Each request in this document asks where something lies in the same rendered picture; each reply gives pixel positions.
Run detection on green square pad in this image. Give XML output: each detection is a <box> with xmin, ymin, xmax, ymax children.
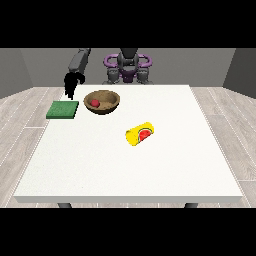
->
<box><xmin>45</xmin><ymin>100</ymin><xmax>80</xmax><ymax>120</ymax></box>

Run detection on grey robot trunk purple rings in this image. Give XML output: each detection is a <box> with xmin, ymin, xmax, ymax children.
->
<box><xmin>102</xmin><ymin>48</ymin><xmax>155</xmax><ymax>86</ymax></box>

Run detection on brown wooden bowl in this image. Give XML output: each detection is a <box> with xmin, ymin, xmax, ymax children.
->
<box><xmin>83</xmin><ymin>89</ymin><xmax>121</xmax><ymax>116</ymax></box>

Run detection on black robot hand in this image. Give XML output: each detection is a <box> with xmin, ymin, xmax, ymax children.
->
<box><xmin>63</xmin><ymin>70</ymin><xmax>86</xmax><ymax>101</ymax></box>

